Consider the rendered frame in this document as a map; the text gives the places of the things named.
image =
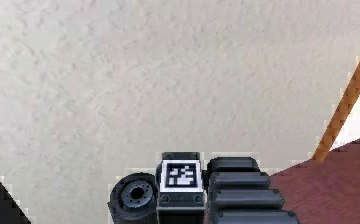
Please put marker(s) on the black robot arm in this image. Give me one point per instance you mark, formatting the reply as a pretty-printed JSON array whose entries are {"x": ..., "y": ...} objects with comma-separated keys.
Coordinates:
[{"x": 241, "y": 196}]

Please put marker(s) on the black flat shape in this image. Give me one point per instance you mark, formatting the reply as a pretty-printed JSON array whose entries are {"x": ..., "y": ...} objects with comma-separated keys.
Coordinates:
[{"x": 1, "y": 203}]

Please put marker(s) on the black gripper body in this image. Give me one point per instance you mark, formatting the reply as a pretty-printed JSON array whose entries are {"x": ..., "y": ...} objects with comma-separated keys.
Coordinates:
[{"x": 134, "y": 196}]

